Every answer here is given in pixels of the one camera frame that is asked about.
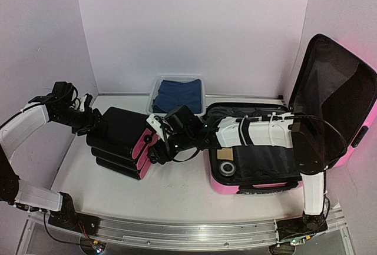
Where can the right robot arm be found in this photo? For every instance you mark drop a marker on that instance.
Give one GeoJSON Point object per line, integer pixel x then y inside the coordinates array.
{"type": "Point", "coordinates": [255, 149]}

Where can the small green circuit board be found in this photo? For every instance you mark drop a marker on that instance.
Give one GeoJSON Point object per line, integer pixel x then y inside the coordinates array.
{"type": "Point", "coordinates": [97, 247]}

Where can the pink hard-shell suitcase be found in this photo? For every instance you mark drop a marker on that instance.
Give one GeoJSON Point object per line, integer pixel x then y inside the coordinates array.
{"type": "Point", "coordinates": [334, 99]}

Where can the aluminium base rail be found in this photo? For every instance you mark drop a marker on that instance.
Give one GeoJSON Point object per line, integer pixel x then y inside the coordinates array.
{"type": "Point", "coordinates": [123, 236]}

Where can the black pink drawer organizer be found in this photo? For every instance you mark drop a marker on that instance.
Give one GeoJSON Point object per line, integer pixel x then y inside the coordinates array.
{"type": "Point", "coordinates": [123, 145]}

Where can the white plastic mesh basket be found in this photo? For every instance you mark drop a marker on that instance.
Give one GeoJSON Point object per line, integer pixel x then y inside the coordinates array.
{"type": "Point", "coordinates": [179, 78]}

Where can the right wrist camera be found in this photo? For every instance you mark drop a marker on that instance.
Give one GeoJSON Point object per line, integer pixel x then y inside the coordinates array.
{"type": "Point", "coordinates": [154, 122]}

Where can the blue item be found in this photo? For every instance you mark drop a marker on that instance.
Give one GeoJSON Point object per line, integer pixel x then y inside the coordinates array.
{"type": "Point", "coordinates": [173, 94]}

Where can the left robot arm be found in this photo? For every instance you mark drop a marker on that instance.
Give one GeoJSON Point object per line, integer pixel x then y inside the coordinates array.
{"type": "Point", "coordinates": [21, 137]}

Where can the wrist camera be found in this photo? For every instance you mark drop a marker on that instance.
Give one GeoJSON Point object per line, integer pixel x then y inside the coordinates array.
{"type": "Point", "coordinates": [154, 122]}
{"type": "Point", "coordinates": [84, 103]}

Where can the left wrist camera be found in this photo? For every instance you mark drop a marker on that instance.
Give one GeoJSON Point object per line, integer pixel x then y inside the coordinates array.
{"type": "Point", "coordinates": [84, 103]}

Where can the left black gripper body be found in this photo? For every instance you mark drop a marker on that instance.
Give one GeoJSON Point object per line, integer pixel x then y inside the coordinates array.
{"type": "Point", "coordinates": [79, 123]}

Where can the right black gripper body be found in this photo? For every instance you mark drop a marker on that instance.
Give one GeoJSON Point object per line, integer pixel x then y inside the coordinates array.
{"type": "Point", "coordinates": [184, 141]}

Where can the round black tin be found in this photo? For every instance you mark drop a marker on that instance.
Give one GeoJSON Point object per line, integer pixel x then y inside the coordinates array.
{"type": "Point", "coordinates": [227, 168]}

